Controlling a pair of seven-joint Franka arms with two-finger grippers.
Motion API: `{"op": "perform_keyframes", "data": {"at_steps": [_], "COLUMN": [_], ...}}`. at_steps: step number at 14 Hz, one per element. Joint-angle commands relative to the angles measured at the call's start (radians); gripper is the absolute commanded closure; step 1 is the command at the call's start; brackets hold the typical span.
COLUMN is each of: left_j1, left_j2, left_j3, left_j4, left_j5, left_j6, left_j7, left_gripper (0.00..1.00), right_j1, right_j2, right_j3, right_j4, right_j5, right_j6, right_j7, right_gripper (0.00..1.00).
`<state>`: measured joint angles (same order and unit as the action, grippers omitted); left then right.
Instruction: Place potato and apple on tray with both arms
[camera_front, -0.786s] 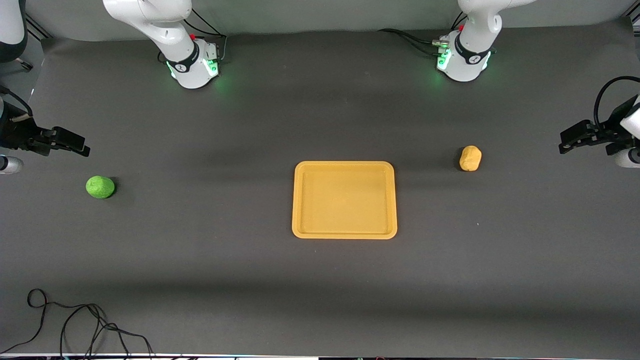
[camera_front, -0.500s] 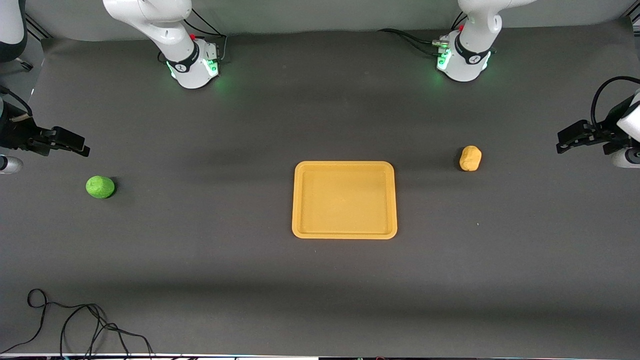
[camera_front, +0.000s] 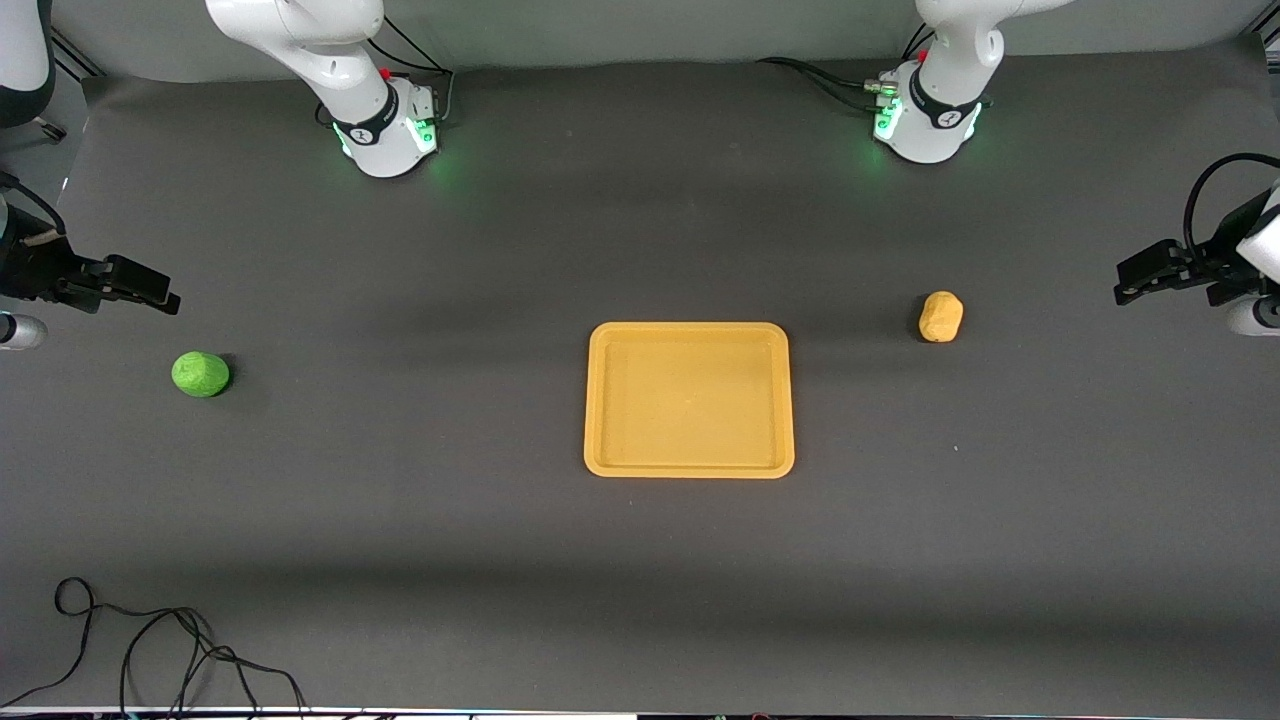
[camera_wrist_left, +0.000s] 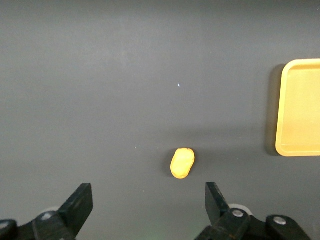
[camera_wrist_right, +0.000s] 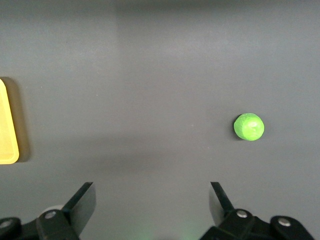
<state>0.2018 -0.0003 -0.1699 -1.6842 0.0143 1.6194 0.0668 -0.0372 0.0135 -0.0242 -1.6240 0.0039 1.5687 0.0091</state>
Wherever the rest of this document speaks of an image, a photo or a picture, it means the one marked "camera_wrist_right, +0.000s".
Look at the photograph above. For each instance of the yellow plastic tray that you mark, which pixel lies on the yellow plastic tray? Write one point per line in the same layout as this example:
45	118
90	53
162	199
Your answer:
5	125

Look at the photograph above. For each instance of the green plastic vegetable toy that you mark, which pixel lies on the green plastic vegetable toy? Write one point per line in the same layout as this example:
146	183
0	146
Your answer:
249	127

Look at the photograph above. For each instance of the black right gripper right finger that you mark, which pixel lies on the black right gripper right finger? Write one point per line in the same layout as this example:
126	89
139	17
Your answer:
230	215

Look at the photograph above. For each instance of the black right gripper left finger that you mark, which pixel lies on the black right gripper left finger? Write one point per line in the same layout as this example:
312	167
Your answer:
75	212

